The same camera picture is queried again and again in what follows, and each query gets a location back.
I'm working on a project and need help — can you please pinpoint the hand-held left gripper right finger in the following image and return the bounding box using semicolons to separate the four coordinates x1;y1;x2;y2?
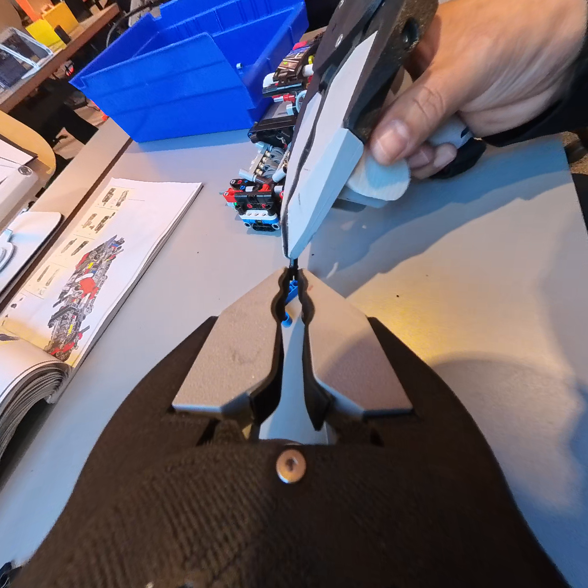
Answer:
296;269;413;431

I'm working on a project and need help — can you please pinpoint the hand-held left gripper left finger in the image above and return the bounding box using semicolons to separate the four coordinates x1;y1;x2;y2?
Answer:
172;268;288;428

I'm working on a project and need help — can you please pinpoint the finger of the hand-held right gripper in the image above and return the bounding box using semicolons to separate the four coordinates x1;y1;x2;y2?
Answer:
288;31;379;258
280;83;323;250

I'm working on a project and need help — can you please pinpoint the brick car chassis model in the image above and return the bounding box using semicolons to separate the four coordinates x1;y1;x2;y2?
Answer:
223;32;322;232

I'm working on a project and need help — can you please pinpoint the blue angled beam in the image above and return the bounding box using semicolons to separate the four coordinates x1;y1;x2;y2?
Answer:
282;280;299;328

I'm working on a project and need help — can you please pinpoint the blue storage bin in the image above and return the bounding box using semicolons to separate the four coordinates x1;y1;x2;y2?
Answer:
70;0;309;143

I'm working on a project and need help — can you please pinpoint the person's right forearm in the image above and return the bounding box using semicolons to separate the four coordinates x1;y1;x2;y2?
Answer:
478;87;588;149

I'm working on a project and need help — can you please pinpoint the person's right hand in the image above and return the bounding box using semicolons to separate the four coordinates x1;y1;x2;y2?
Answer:
370;0;588;180

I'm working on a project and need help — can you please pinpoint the building instruction booklet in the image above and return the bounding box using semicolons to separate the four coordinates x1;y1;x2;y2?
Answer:
0;177;203;460

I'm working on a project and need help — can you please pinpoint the brown wooden table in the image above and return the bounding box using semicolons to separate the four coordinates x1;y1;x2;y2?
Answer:
0;5;121;113

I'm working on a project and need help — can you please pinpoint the yellow storage bin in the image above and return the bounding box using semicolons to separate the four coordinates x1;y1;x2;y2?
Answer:
25;2;75;47

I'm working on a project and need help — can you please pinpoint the printed instruction sheet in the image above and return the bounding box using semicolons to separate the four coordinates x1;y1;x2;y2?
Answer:
0;138;38;187

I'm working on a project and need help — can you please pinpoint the clear acrylic sign holder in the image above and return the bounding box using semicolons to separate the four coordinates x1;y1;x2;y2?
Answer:
0;28;53;88

